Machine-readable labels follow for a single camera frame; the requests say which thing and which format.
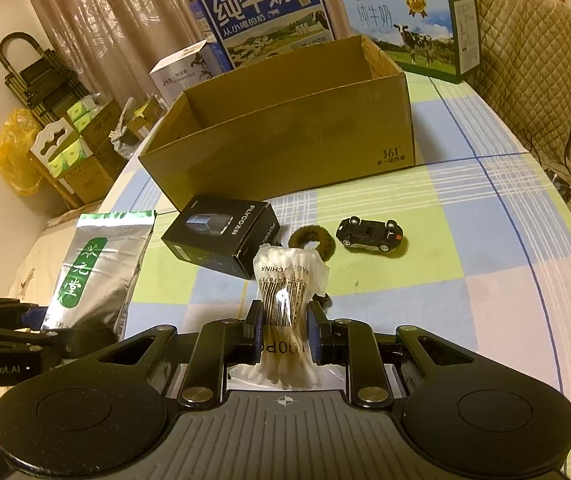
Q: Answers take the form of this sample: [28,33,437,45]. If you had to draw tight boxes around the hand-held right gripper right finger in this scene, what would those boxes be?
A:
[307,305,496,408]

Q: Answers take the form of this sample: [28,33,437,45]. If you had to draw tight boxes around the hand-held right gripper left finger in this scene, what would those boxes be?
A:
[73,300,265,407]

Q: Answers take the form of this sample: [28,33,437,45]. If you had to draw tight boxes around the clear cotton swab bag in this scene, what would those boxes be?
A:
[228,244,331,391]

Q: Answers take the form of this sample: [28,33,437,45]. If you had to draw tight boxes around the black shaver box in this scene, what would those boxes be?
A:
[160,194,282,281]

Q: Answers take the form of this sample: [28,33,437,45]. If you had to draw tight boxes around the silver foil bag green label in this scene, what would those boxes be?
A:
[46,209,158,342]

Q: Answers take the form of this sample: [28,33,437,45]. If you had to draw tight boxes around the black toy car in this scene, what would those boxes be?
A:
[336,216,405,253]

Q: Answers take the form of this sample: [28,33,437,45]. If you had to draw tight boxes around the brown cardboard box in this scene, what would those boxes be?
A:
[138,35,417,211]

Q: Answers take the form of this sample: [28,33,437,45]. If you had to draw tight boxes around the white printed sheet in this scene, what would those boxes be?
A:
[8,220,82,312]

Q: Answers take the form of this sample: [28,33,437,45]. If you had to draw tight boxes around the flat cardboard sheet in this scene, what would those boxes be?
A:
[46,202,107,232]

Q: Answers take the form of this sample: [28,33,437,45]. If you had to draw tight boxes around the yellow plastic bag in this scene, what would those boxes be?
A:
[0,108,45,197]

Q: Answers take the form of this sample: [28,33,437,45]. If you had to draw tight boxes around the brown cardboard carton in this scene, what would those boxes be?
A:
[50,141,127,207]
[78,97,127,152]

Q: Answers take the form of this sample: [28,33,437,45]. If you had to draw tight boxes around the checked pastel tablecloth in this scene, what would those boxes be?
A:
[98,71,571,480]

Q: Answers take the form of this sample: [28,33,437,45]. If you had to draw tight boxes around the green tissue packs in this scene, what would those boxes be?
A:
[66,100,102,129]
[48,140,90,179]

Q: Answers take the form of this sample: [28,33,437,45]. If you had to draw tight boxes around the white carved wooden board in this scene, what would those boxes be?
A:
[30,117,84,209]

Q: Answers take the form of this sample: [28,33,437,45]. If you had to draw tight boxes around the crumpled clear plastic bag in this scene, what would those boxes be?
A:
[108,100,147,162]

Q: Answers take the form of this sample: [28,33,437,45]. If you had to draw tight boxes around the folded step ladder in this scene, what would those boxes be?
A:
[0,32,92,127]

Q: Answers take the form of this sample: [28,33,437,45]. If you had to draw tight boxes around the white humidifier box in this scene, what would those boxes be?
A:
[149,39,234,97]

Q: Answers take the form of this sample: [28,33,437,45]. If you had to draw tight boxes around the beige patterned curtain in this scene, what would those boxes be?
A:
[13,0,382,111]

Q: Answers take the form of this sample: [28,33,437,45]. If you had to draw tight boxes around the dark blue milk carton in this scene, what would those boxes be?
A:
[190,0,339,72]

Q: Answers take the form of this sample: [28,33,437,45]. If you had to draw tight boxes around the light blue milk carton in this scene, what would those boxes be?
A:
[339,0,483,85]

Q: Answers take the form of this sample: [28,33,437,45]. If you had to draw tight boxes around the beige quilted chair cover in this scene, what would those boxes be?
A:
[465,0,571,162]

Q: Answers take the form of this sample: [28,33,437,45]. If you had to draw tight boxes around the brown fuzzy ring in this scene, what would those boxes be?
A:
[289,226,337,264]

